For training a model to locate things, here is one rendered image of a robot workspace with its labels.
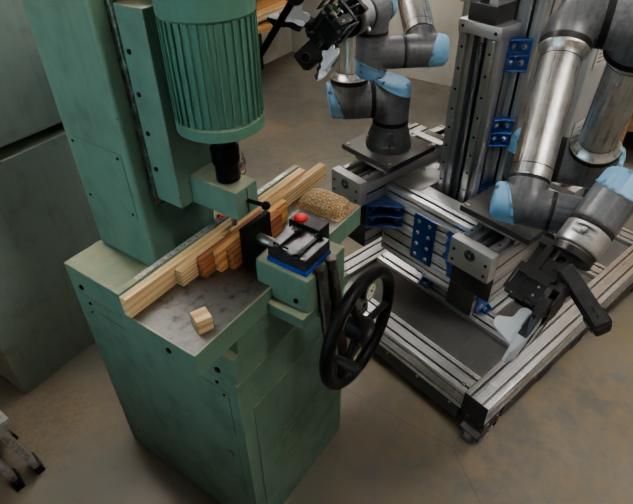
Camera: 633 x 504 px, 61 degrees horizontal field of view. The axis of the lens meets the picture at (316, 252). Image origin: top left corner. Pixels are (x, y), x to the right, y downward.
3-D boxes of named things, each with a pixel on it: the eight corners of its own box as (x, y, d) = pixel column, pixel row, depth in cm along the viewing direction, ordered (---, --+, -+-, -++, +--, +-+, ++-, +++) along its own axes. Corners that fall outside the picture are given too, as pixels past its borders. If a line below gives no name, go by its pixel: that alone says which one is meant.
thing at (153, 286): (131, 318, 107) (125, 300, 103) (124, 314, 108) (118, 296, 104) (305, 185, 145) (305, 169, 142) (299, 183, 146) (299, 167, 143)
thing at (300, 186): (184, 287, 114) (180, 272, 111) (177, 283, 115) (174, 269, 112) (325, 177, 148) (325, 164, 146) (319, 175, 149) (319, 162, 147)
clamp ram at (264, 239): (268, 274, 116) (265, 241, 110) (242, 261, 119) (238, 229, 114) (293, 252, 122) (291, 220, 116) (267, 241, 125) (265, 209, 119)
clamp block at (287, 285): (307, 316, 111) (306, 283, 105) (257, 291, 117) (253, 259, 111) (345, 276, 120) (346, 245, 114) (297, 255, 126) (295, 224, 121)
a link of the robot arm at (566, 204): (552, 201, 105) (561, 182, 94) (615, 213, 101) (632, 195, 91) (543, 239, 104) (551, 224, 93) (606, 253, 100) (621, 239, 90)
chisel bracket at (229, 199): (239, 227, 116) (235, 194, 111) (193, 207, 122) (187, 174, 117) (261, 211, 121) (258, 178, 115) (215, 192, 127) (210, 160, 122)
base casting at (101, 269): (235, 389, 116) (230, 362, 110) (71, 289, 142) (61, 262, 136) (345, 276, 144) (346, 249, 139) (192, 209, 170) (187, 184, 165)
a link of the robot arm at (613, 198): (643, 198, 90) (660, 181, 82) (605, 250, 90) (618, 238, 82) (600, 174, 93) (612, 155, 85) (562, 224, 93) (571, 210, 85)
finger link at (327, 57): (329, 63, 99) (332, 29, 104) (313, 82, 104) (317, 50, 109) (343, 70, 101) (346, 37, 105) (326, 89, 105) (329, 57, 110)
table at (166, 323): (235, 402, 98) (231, 381, 94) (125, 332, 112) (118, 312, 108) (393, 236, 137) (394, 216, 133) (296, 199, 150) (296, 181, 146)
